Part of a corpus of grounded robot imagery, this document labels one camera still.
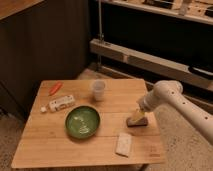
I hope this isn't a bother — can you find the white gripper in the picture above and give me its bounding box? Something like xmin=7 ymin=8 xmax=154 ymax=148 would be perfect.
xmin=130 ymin=95 xmax=157 ymax=124

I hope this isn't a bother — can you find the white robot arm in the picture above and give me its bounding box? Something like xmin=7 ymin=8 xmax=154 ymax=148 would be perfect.
xmin=126 ymin=80 xmax=213 ymax=145

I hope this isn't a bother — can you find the clear plastic cup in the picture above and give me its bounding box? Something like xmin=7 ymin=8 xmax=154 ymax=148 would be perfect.
xmin=91 ymin=80 xmax=106 ymax=101

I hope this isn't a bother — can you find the green bowl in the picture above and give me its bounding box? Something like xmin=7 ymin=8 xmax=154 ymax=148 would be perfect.
xmin=65 ymin=106 xmax=101 ymax=139

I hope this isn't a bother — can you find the wooden folding table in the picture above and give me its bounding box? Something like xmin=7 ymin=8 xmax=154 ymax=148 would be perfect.
xmin=12 ymin=79 xmax=165 ymax=169

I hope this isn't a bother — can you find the wooden shelf rack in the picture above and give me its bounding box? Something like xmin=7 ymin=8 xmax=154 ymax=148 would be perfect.
xmin=89 ymin=0 xmax=213 ymax=93

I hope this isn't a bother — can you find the orange carrot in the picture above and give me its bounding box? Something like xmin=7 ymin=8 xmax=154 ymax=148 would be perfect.
xmin=49 ymin=82 xmax=63 ymax=96

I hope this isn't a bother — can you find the dark wooden cabinet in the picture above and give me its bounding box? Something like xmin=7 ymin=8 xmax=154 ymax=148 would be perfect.
xmin=0 ymin=0 xmax=89 ymax=118

